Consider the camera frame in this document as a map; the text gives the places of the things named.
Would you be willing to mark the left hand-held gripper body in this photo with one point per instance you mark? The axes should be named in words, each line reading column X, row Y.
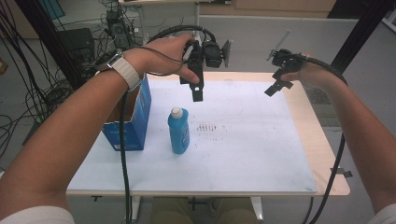
column 196, row 62

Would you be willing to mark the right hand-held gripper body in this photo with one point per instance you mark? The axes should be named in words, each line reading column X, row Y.
column 288, row 60

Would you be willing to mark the blue bottle with white cap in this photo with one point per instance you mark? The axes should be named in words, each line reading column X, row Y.
column 179, row 133

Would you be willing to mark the blue cardboard box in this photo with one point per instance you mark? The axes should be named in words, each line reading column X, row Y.
column 137, row 124

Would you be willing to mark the person's right hand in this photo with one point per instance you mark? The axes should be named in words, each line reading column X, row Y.
column 314, row 76

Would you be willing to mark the person's left hand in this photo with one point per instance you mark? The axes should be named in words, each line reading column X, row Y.
column 162, row 59

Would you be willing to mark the wooden table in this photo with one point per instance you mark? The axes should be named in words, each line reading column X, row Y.
column 311, row 124

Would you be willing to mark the wooden cabinet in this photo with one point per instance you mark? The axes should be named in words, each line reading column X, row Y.
column 280, row 7

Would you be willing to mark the white table mat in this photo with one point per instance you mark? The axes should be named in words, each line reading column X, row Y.
column 249, row 149

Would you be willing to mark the white desk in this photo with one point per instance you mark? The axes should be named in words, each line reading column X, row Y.
column 143, row 21

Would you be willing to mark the black stand pole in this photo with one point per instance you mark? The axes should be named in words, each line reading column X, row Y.
column 358, row 34
column 46, row 37

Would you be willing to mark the black computer tower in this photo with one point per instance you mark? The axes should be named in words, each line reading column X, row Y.
column 120, row 31

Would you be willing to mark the black table clamp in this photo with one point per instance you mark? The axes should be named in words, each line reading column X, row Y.
column 344, row 172

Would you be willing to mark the black equipment box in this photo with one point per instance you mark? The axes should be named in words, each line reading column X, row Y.
column 77, row 43

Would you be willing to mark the person's khaki trousers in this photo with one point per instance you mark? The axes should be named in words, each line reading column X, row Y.
column 168, row 213

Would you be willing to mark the teal panel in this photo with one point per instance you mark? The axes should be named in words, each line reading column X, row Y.
column 53, row 7

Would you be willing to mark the white right shirt sleeve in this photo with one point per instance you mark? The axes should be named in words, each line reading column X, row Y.
column 386, row 216

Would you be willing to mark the white shirt sleeve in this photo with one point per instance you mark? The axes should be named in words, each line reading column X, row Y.
column 386, row 216
column 37, row 216

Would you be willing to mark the white left shirt sleeve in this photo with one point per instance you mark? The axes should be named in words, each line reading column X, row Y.
column 37, row 216

